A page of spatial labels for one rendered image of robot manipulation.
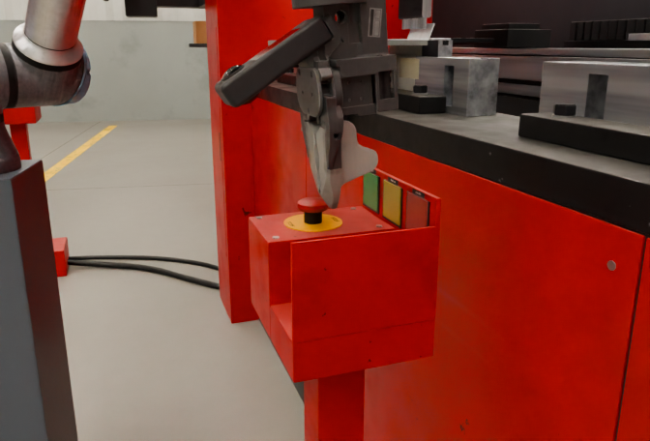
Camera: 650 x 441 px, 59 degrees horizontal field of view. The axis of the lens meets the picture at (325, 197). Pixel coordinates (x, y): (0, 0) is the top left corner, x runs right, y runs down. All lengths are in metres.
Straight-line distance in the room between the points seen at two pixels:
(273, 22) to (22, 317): 1.24
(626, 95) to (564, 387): 0.33
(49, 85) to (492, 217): 0.81
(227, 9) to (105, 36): 6.39
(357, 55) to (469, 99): 0.45
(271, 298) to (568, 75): 0.47
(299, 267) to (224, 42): 1.46
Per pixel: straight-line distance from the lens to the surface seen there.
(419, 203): 0.62
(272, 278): 0.66
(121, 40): 8.28
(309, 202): 0.69
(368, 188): 0.75
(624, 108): 0.75
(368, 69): 0.55
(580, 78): 0.80
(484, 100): 1.01
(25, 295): 1.15
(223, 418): 1.72
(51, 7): 1.08
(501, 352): 0.78
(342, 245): 0.56
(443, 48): 1.11
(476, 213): 0.77
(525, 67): 1.30
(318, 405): 0.73
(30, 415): 1.27
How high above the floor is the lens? 0.99
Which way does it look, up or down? 15 degrees down
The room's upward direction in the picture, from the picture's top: straight up
